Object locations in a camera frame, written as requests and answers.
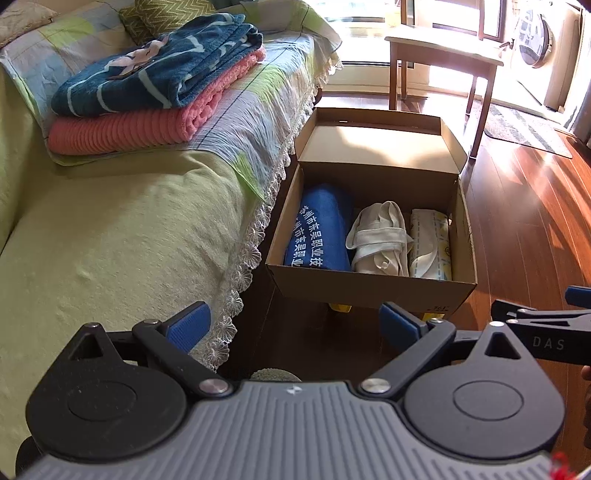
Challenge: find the teal patterned blanket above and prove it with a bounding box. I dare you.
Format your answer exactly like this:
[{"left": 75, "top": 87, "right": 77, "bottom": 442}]
[{"left": 51, "top": 13, "right": 264, "bottom": 117}]

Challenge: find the green covered sofa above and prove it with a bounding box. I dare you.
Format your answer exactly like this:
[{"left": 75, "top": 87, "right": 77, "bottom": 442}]
[{"left": 0, "top": 69, "right": 278, "bottom": 457}]

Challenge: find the beige patterned cushion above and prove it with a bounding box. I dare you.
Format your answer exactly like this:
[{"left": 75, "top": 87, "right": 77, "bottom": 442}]
[{"left": 0, "top": 0, "right": 58, "bottom": 47}]

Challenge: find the patchwork bed sheet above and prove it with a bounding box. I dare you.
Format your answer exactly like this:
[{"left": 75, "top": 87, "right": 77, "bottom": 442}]
[{"left": 0, "top": 0, "right": 343, "bottom": 199}]

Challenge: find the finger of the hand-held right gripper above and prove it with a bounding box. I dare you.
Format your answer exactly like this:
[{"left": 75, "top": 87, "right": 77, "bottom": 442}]
[
  {"left": 566, "top": 286, "right": 591, "bottom": 309},
  {"left": 491, "top": 299, "right": 591, "bottom": 324}
]

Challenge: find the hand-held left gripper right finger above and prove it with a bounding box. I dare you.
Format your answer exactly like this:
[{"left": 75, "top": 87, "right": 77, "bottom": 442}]
[{"left": 358, "top": 302, "right": 529, "bottom": 398}]

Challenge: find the grey striped floor mat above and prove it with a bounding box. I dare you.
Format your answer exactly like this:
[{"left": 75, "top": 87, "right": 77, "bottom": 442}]
[{"left": 482, "top": 102, "right": 573, "bottom": 160}]

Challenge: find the white blue-patterned folded bag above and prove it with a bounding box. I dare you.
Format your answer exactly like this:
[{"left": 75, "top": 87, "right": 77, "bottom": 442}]
[{"left": 409, "top": 209, "right": 452, "bottom": 281}]

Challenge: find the green chevron cushion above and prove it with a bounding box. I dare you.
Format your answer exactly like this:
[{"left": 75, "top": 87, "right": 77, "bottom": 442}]
[{"left": 119, "top": 0, "right": 218, "bottom": 44}]

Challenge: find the wooden table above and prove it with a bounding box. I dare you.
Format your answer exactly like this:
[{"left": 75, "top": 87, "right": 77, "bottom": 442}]
[{"left": 385, "top": 23, "right": 505, "bottom": 158}]

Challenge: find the blue folded bag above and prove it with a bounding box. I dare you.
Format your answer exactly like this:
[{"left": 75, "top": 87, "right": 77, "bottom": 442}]
[{"left": 283, "top": 184, "right": 355, "bottom": 271}]

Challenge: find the red cord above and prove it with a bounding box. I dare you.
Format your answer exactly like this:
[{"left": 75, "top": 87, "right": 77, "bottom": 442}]
[{"left": 549, "top": 452, "right": 575, "bottom": 480}]

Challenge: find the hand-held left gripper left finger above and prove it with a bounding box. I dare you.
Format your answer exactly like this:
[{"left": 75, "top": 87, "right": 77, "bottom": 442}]
[{"left": 62, "top": 301, "right": 234, "bottom": 398}]

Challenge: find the wooden window frame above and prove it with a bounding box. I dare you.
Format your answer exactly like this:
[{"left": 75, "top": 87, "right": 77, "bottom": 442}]
[{"left": 399, "top": 0, "right": 509, "bottom": 42}]

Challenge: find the white washing machine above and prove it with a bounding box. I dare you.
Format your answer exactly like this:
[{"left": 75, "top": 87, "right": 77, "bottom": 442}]
[{"left": 512, "top": 0, "right": 583, "bottom": 112}]

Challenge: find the cardboard box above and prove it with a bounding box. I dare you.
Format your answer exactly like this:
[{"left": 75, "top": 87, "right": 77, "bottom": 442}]
[{"left": 264, "top": 107, "right": 478, "bottom": 315}]

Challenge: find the pink ribbed blanket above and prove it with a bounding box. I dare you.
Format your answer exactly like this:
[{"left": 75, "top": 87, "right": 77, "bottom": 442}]
[{"left": 47, "top": 48, "right": 267, "bottom": 155}]

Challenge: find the grey fuzzy slipper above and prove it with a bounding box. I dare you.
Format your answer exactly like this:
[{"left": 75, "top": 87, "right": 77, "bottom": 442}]
[{"left": 249, "top": 367, "right": 303, "bottom": 384}]

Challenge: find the white shopping bag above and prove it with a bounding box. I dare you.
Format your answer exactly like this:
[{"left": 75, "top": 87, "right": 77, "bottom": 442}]
[{"left": 346, "top": 200, "right": 414, "bottom": 278}]

